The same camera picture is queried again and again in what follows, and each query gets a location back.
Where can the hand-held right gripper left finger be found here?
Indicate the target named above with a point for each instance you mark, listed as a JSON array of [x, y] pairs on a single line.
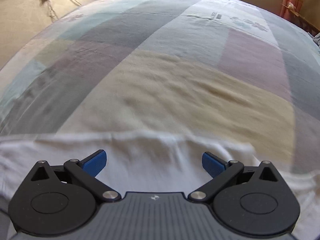
[[96, 162]]

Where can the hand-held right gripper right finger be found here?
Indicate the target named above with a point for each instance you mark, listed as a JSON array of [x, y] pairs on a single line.
[[212, 165]]

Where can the white printed t-shirt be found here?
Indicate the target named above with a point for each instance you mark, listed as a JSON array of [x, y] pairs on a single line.
[[150, 160]]

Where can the bed with patchwork sheet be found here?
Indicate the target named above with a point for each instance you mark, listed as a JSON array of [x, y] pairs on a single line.
[[162, 80]]

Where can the grey cloth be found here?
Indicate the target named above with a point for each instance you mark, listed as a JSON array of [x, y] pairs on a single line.
[[317, 39]]

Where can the wooden bedside shelf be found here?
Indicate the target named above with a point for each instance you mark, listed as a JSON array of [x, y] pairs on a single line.
[[300, 17]]

